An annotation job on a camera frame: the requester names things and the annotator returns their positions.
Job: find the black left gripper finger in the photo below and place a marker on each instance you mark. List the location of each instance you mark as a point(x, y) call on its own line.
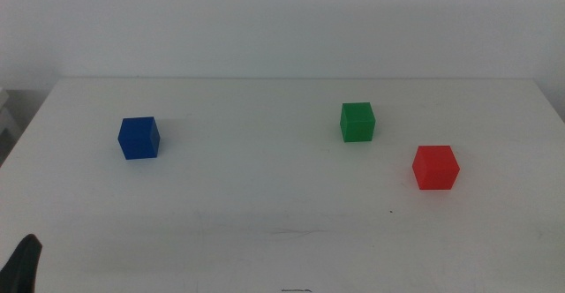
point(20, 266)

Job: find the blue cube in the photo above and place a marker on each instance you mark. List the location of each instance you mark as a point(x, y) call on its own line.
point(137, 139)

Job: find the green cube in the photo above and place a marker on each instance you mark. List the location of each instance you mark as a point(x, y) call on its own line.
point(356, 124)

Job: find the red cube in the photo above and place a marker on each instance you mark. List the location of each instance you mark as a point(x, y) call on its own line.
point(436, 169)

